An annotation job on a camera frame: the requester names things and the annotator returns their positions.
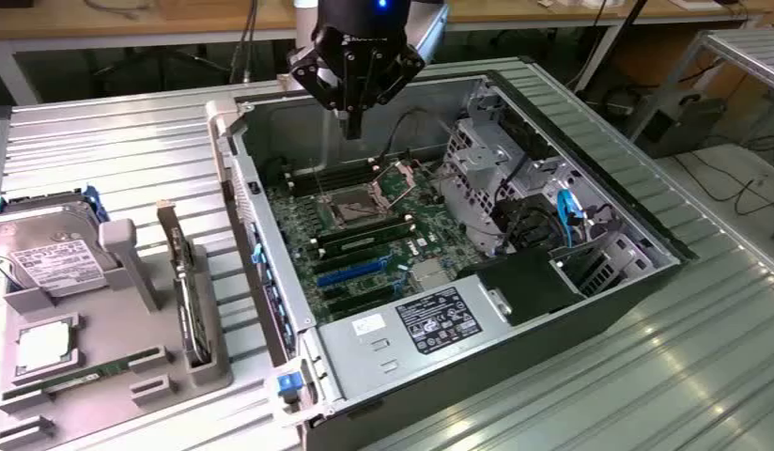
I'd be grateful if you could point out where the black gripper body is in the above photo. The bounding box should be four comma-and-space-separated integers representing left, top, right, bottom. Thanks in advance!
312, 0, 409, 96

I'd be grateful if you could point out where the black graphics card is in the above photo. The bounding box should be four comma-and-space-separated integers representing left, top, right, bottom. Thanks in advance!
154, 199, 214, 367

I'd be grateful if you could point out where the black tripod stand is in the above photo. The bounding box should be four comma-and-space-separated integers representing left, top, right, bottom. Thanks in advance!
90, 0, 294, 86

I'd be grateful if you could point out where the black RAM slot bank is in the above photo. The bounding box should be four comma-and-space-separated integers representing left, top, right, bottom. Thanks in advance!
284, 158, 370, 190

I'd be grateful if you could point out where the thin locking lever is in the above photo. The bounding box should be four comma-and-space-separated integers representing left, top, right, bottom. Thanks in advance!
306, 157, 329, 204

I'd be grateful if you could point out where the metal socket cover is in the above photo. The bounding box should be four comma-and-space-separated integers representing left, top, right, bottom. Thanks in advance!
366, 158, 421, 212

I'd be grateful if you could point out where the silver disk bay cage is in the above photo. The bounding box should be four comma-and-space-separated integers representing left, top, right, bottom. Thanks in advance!
438, 117, 553, 256

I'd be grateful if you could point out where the CPU socket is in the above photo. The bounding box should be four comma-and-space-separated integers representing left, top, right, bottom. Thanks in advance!
322, 186, 389, 227

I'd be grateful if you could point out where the green motherboard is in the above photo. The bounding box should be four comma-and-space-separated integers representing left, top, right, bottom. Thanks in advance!
261, 159, 482, 325

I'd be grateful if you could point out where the RAM stick with black chips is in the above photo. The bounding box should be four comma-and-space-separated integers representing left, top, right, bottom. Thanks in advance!
314, 214, 417, 258

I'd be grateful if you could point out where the black expansion slot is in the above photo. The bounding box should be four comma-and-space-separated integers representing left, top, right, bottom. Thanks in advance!
310, 247, 388, 277
324, 282, 402, 317

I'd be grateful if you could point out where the blue expansion slot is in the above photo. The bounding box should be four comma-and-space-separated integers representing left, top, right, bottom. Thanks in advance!
316, 256, 392, 288

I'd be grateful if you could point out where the silver chipset heatsink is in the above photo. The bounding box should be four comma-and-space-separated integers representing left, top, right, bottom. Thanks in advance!
409, 260, 454, 290

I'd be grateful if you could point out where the black box device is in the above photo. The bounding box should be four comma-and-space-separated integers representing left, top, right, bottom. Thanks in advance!
634, 92, 728, 159

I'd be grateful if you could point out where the black air shroud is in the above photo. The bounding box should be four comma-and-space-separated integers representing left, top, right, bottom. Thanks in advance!
457, 248, 593, 328

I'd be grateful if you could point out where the metal slat side table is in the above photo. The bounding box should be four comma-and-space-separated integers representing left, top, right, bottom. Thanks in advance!
665, 28, 774, 142

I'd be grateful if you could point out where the silver hard disk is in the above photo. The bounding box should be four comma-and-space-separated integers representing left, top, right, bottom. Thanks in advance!
0, 201, 110, 300

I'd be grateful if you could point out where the grey power supply unit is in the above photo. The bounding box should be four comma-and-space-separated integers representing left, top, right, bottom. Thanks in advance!
317, 274, 514, 400

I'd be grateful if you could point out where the grey parts rack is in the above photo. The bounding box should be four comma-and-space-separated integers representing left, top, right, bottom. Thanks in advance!
0, 219, 236, 451

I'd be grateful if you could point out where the black open PC case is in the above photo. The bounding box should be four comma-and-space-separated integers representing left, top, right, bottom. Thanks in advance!
204, 69, 700, 451

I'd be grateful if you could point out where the silver CPU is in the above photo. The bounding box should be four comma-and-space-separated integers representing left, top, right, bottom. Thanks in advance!
13, 323, 73, 372

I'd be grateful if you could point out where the green RAM stick with label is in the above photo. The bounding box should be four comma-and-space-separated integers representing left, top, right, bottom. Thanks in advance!
0, 347, 160, 400

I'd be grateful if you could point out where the black looped wire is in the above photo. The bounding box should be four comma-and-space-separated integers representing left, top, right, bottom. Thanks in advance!
382, 107, 428, 162

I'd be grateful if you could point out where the grey coiled cable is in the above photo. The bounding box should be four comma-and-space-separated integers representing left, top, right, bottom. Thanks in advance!
82, 0, 157, 21

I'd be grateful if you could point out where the wooden desk white frame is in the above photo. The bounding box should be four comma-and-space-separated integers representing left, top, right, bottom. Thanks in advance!
0, 0, 772, 107

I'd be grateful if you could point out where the blue flat wire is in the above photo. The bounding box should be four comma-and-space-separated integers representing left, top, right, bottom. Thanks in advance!
556, 188, 584, 248

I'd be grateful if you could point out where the blue disk bracket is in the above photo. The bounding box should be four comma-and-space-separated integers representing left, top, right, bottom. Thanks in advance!
0, 185, 114, 227

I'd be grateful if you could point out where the black floor cable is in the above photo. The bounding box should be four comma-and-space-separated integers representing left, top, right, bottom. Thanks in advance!
673, 135, 774, 204

